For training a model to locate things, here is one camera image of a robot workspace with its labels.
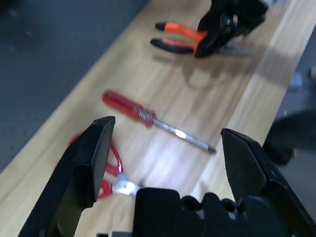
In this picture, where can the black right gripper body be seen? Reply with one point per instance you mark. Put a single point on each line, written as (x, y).
(247, 12)

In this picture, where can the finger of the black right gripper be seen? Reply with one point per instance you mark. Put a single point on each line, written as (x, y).
(229, 32)
(208, 39)

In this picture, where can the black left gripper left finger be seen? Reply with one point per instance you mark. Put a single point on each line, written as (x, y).
(81, 160)

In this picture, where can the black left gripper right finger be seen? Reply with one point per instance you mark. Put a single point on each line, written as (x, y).
(251, 168)

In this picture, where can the orange black pliers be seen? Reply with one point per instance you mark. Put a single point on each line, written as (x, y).
(177, 28)

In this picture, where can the dark grey pegboard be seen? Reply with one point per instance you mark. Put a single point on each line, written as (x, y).
(37, 61)

